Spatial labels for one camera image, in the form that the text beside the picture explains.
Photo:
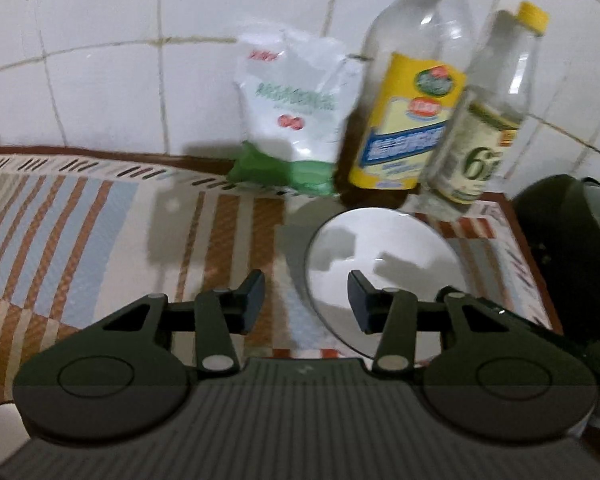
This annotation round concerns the small clear bottle yellow cap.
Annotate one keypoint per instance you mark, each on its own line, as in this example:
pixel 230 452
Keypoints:
pixel 480 145

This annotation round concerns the white and green bag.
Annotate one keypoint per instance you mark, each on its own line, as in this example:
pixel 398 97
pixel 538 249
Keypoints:
pixel 290 110

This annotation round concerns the white bowl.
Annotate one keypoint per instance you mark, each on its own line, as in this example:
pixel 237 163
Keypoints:
pixel 405 240

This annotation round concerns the oil bottle with yellow label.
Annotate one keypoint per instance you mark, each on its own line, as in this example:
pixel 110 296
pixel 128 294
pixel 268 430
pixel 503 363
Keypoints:
pixel 405 125

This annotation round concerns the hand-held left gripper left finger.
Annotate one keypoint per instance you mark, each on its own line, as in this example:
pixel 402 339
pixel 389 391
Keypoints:
pixel 252 301

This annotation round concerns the striped woven mat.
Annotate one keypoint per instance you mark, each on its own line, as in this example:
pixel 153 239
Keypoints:
pixel 80 240

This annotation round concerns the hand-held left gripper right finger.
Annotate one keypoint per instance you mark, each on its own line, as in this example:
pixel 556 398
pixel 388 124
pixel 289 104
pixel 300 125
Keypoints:
pixel 359 301

